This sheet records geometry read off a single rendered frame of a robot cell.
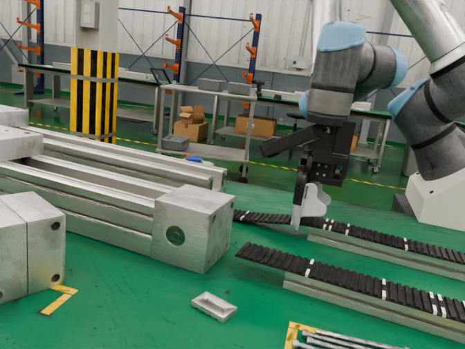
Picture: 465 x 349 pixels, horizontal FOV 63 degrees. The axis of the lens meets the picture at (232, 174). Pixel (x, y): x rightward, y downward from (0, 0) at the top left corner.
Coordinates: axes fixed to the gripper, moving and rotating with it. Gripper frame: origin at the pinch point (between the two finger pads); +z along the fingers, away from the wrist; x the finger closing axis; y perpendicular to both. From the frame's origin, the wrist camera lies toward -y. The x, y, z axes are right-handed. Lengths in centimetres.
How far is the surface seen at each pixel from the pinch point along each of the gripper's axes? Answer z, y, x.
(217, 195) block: -6.3, -10.6, -15.9
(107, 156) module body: -5.1, -40.7, -4.8
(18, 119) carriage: -7, -74, 2
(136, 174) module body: -2.8, -33.2, -4.9
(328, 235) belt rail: 1.2, 6.5, -1.9
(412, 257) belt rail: 1.3, 20.8, -1.9
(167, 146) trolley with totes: 51, -171, 249
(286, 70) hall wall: -41, -181, 728
